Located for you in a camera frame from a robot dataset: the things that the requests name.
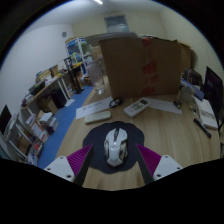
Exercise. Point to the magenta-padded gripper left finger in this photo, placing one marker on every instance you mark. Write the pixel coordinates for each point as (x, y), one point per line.
(58, 166)

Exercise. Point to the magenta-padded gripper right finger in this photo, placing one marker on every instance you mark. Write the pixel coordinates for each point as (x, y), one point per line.
(166, 165)

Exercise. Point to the white grey computer mouse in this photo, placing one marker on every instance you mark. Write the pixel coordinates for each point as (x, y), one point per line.
(115, 146)

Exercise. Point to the dark scalloped mouse pad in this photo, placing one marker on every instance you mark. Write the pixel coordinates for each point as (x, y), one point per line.
(95, 143)

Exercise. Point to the black marker pen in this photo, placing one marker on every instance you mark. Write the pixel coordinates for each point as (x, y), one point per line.
(202, 127)

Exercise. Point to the cluttered shelf unit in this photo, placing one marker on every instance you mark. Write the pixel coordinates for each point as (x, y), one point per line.
(33, 113)

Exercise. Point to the white paper sheet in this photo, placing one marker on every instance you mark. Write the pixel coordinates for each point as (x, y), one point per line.
(165, 106)
(91, 108)

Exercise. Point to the white book stack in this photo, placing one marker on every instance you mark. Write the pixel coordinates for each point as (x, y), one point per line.
(207, 115)

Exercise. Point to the blue folder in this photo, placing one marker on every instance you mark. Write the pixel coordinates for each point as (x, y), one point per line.
(198, 94)

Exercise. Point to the black stand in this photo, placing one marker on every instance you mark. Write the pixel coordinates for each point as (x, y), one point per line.
(76, 78)

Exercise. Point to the black office chair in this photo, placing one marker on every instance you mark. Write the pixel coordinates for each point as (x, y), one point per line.
(215, 86)

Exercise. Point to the clear plastic cup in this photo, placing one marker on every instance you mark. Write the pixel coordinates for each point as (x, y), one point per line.
(97, 75)

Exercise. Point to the large brown cardboard box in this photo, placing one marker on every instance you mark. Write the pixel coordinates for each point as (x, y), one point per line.
(130, 66)

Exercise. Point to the blue white cabinet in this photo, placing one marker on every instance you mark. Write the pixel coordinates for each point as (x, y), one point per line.
(76, 50)

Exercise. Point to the frosted window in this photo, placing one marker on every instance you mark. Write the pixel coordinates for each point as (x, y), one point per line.
(116, 23)

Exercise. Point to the ceiling tube light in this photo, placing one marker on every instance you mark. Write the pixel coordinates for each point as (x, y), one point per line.
(98, 1)

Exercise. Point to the round wall clock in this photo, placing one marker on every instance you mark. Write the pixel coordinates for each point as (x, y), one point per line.
(64, 34)

